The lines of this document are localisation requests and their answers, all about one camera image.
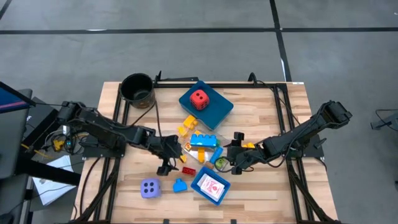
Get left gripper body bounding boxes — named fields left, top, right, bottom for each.
left=146, top=134, right=178, bottom=159

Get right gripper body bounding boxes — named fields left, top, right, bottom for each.
left=226, top=144, right=265, bottom=169

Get blue hollow building block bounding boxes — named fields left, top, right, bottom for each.
left=172, top=177, right=188, bottom=194

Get purple foam die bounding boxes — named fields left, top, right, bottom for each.
left=140, top=178, right=162, bottom=199

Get large blue four-stud block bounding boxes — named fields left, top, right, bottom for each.
left=190, top=133, right=218, bottom=148

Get narrow blue building block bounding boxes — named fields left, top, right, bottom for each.
left=210, top=146, right=224, bottom=164

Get red foam die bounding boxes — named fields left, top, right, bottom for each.
left=189, top=89, right=210, bottom=111

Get clear plastic tray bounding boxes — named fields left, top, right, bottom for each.
left=177, top=117, right=231, bottom=172

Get blue slotted plastic basket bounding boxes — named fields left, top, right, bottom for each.
left=190, top=166, right=231, bottom=206

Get red playing card deck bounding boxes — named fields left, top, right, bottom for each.
left=200, top=176, right=225, bottom=202
left=197, top=172, right=215, bottom=187

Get teal plastic tray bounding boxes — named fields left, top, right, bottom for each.
left=178, top=80, right=234, bottom=131

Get black pumpkin face bucket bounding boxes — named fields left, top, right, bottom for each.
left=119, top=73, right=155, bottom=110

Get white paper sheets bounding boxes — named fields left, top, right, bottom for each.
left=32, top=154, right=78, bottom=206

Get black side cart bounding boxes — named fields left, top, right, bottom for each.
left=0, top=88, right=82, bottom=224

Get blue screen monitor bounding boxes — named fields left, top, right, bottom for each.
left=0, top=81, right=37, bottom=114

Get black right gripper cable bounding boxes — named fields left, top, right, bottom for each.
left=214, top=157, right=252, bottom=174

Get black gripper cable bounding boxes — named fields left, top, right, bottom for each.
left=214, top=157, right=252, bottom=174
left=132, top=100, right=162, bottom=139

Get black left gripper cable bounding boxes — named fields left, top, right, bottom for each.
left=132, top=100, right=162, bottom=139

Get black aluminium table frame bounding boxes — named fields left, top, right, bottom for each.
left=73, top=80, right=341, bottom=224

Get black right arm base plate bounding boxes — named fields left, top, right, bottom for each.
left=280, top=133, right=325, bottom=159

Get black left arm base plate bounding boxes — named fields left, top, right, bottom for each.
left=82, top=132, right=128, bottom=159

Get thick black power cable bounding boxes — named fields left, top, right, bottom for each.
left=80, top=157, right=102, bottom=215

